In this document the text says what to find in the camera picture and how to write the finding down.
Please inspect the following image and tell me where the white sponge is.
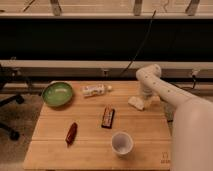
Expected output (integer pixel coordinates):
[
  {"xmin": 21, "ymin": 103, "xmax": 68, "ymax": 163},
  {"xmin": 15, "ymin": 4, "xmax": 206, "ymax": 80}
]
[{"xmin": 128, "ymin": 96, "xmax": 144, "ymax": 110}]

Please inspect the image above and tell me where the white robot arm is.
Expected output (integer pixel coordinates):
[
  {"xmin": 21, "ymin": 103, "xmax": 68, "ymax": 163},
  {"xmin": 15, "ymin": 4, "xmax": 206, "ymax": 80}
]
[{"xmin": 136, "ymin": 64, "xmax": 213, "ymax": 171}]

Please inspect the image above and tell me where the chocolate bar brown wrapper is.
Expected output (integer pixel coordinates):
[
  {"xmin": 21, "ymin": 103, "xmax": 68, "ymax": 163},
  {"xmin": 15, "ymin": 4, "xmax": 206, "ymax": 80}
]
[{"xmin": 101, "ymin": 106, "xmax": 115, "ymax": 129}]

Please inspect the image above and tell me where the white paper cup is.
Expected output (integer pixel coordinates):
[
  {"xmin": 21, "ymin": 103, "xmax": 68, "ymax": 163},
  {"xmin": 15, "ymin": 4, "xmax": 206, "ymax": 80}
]
[{"xmin": 111, "ymin": 132, "xmax": 134, "ymax": 157}]

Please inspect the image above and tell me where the red sausage snack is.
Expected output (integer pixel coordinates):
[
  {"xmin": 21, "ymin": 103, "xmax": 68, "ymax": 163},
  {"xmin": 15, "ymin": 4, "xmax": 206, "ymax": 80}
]
[{"xmin": 66, "ymin": 123, "xmax": 77, "ymax": 145}]

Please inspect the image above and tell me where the green bowl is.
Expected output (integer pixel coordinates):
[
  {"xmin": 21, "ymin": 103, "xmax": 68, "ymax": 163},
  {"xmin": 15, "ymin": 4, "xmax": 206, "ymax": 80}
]
[{"xmin": 42, "ymin": 82, "xmax": 73, "ymax": 107}]

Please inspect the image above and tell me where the black office chair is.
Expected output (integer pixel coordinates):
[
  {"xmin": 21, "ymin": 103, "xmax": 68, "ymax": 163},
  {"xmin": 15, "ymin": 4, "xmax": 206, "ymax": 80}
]
[{"xmin": 0, "ymin": 64, "xmax": 24, "ymax": 141}]

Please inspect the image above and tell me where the black cable by robot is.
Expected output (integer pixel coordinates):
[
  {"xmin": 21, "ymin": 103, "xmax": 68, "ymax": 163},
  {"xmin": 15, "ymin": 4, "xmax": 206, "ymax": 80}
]
[{"xmin": 169, "ymin": 74, "xmax": 198, "ymax": 93}]

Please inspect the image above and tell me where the black hanging cable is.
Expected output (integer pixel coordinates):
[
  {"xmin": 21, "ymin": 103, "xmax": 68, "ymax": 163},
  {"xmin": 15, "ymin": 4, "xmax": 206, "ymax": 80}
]
[{"xmin": 118, "ymin": 9, "xmax": 157, "ymax": 77}]

